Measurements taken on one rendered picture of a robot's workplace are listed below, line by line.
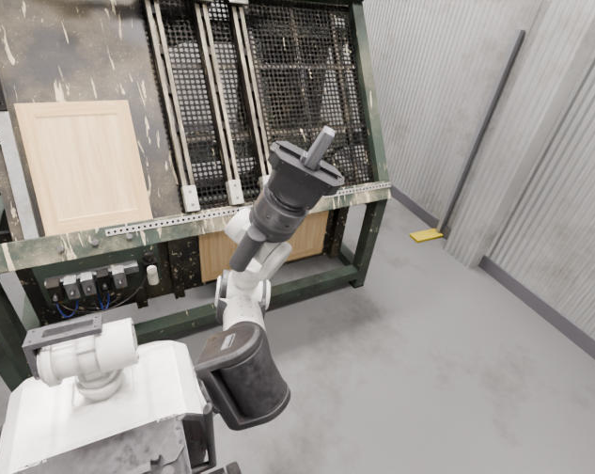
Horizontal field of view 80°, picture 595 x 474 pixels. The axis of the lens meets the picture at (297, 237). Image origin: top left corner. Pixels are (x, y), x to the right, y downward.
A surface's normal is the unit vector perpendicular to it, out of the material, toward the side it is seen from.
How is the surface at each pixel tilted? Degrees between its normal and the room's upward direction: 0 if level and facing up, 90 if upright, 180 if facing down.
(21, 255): 56
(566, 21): 90
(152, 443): 0
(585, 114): 90
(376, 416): 0
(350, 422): 0
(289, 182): 97
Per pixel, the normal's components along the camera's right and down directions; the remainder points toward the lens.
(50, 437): 0.10, -0.80
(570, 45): -0.91, 0.17
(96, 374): 0.41, 0.57
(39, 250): 0.43, 0.01
